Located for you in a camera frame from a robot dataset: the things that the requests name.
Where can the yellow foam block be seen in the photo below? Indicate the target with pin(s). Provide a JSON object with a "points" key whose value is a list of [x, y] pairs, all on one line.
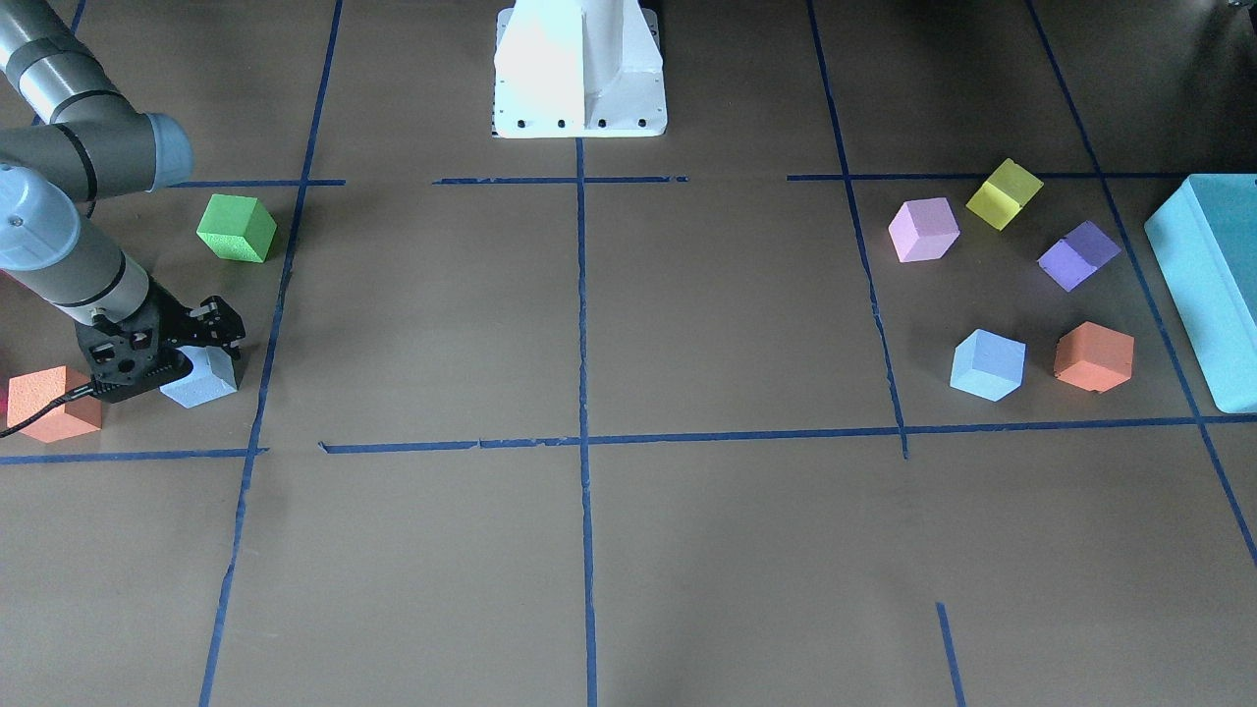
{"points": [[1004, 194]]}

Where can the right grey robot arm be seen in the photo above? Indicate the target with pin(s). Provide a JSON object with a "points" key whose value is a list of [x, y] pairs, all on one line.
{"points": [[92, 144]]}

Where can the smooth orange foam block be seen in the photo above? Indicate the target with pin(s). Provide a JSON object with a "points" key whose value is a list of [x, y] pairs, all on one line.
{"points": [[1094, 358]]}

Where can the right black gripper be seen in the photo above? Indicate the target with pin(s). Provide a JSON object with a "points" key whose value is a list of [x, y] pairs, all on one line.
{"points": [[208, 325]]}

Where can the light blue foam block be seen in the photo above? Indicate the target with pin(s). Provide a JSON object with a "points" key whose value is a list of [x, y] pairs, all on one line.
{"points": [[987, 365], [212, 377]]}

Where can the green foam block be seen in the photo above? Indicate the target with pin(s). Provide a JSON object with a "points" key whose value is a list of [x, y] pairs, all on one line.
{"points": [[237, 228]]}

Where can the teal plastic bin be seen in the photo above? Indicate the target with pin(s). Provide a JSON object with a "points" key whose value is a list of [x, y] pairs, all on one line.
{"points": [[1204, 237]]}

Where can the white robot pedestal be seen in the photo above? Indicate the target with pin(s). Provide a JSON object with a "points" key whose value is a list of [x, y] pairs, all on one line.
{"points": [[579, 69]]}

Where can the pink foam block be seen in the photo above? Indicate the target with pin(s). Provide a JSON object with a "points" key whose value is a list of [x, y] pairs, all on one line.
{"points": [[924, 229]]}

